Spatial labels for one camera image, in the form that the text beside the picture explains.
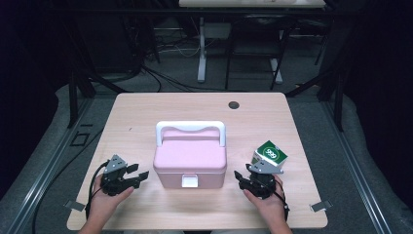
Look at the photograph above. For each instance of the black chair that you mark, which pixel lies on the black chair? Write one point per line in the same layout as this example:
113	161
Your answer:
256	48

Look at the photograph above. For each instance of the person's left hand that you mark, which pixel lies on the person's left hand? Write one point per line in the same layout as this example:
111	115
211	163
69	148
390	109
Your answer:
102	204

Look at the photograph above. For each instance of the green and white carton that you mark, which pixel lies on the green and white carton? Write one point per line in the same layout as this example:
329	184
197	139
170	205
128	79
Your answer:
271	152

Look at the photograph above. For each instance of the aluminium floor rail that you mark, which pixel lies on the aluminium floor rail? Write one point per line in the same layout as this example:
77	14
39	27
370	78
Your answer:
45	169
360	175

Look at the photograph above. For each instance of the person's right hand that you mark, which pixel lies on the person's right hand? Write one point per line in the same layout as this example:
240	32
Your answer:
272	208

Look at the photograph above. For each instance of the white background desk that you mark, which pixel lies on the white background desk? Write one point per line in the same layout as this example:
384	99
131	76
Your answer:
202	48

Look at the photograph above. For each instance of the black metal stand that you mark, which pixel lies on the black metal stand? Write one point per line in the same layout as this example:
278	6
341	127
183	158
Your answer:
73	97
339	97

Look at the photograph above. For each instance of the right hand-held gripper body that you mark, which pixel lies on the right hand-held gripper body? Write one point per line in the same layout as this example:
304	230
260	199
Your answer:
261	183

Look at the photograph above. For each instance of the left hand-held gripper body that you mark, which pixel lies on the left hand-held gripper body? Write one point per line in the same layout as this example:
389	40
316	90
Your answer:
113	180

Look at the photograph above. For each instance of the pink storage box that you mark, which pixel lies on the pink storage box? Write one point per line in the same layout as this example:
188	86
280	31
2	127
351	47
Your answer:
190	156

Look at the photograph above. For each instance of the grey metal table bracket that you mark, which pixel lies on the grey metal table bracket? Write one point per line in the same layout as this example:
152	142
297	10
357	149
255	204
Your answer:
74	205
320	205

